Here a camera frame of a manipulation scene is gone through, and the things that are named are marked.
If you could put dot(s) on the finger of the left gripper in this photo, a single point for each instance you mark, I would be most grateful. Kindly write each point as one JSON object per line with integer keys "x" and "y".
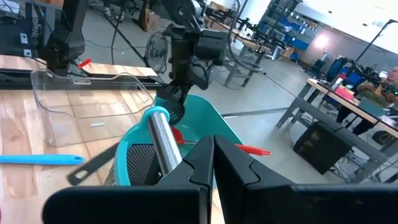
{"x": 174, "y": 99}

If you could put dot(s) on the black slotted spoon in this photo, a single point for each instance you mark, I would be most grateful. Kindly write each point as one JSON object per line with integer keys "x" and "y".
{"x": 93, "y": 165}

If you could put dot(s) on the wooden workbench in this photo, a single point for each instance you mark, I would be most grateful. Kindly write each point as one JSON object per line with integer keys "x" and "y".
{"x": 248, "y": 42}

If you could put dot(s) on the clear plastic tray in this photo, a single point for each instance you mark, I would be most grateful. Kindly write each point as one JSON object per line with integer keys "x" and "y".
{"x": 93, "y": 93}

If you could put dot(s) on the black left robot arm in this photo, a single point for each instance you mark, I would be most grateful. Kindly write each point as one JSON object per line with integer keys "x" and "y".
{"x": 183, "y": 12}

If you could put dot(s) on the black mesh floor fan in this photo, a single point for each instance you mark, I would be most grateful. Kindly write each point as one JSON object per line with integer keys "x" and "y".
{"x": 155, "y": 53}

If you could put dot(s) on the cardboard box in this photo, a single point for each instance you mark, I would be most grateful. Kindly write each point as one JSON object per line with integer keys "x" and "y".
{"x": 157, "y": 20}

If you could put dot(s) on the black aluminium table frame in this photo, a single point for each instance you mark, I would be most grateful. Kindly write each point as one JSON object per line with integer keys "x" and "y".
{"x": 12, "y": 79}

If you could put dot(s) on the teal steel box grater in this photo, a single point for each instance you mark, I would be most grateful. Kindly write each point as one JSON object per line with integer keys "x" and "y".
{"x": 136, "y": 168}

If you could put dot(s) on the black computer tower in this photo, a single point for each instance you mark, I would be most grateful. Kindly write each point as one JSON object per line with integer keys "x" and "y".
{"x": 320, "y": 146}

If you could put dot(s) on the small white strip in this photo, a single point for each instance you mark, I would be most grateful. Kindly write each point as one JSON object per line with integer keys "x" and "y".
{"x": 97, "y": 124}

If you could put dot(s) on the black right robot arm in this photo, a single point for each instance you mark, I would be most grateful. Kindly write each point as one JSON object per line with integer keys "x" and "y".
{"x": 66, "y": 37}

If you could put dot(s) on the blue storage shelving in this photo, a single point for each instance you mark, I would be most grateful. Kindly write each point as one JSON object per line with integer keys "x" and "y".
{"x": 295, "y": 34}

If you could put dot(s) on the small red plastic object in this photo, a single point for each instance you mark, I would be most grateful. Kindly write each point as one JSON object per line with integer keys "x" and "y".
{"x": 84, "y": 63}

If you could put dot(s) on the large blue silicone spoon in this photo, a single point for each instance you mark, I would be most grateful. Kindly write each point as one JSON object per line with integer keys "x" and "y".
{"x": 40, "y": 159}

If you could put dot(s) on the person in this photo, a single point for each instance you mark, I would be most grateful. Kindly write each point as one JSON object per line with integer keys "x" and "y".
{"x": 373, "y": 93}

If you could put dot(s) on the long wooden desk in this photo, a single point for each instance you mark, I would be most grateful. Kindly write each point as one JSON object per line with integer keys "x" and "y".
{"x": 326, "y": 91}

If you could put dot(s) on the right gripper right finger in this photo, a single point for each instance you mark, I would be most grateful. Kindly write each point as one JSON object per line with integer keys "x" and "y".
{"x": 295, "y": 205}

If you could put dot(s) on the teal plastic bin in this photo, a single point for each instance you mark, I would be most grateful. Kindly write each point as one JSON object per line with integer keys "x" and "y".
{"x": 205, "y": 115}

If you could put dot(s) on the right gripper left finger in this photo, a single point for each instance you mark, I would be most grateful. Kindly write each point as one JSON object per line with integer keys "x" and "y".
{"x": 124, "y": 205}

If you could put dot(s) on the black drawer cabinet white labels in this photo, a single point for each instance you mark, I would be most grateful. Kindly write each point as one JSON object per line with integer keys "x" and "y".
{"x": 15, "y": 37}

